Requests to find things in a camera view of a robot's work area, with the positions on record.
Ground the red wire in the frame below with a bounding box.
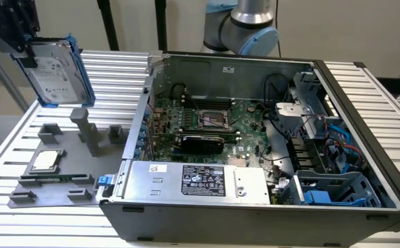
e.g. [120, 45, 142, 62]
[342, 144, 364, 163]

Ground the silver CPU chip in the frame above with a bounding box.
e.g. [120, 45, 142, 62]
[31, 151, 62, 171]

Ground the silver power supply unit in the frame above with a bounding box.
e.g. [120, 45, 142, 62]
[123, 160, 272, 205]

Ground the silver optical drive cage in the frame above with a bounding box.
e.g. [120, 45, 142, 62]
[275, 71, 342, 140]

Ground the black graphics card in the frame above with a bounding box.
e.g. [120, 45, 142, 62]
[174, 134, 226, 156]

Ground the green RAM stick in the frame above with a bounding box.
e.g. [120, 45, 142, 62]
[20, 175, 86, 181]

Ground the looped black wire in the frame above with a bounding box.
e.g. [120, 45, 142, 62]
[264, 73, 291, 104]

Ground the black stand pole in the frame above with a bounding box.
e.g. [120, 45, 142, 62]
[96, 0, 120, 51]
[155, 0, 168, 51]

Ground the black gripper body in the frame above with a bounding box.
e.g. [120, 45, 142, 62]
[0, 0, 42, 40]

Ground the grey metal frame pole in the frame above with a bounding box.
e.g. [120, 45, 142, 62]
[0, 38, 28, 113]

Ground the silver white wrist camera box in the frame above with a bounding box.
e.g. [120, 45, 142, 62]
[0, 5, 27, 58]

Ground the grey blue disk bay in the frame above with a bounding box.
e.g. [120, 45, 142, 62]
[284, 170, 383, 209]

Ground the green motherboard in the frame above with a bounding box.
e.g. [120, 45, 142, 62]
[144, 97, 276, 166]

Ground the open black PC case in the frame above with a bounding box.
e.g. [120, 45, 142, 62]
[98, 50, 400, 245]

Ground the CPU socket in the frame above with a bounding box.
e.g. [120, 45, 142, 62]
[195, 110, 238, 130]

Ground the hard disk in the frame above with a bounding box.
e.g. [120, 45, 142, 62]
[14, 33, 96, 109]

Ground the thin black cable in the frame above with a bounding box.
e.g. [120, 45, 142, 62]
[276, 24, 284, 57]

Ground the blue wire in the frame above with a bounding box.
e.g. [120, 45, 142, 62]
[327, 123, 356, 171]

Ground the blue case latch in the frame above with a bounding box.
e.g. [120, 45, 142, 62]
[96, 175, 114, 187]

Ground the black monitor on side table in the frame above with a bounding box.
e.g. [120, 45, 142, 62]
[375, 77, 400, 96]

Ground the blue disk carrier handle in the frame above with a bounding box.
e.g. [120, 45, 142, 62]
[303, 190, 332, 206]

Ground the grey parts rack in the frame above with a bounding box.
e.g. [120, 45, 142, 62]
[6, 108, 132, 209]

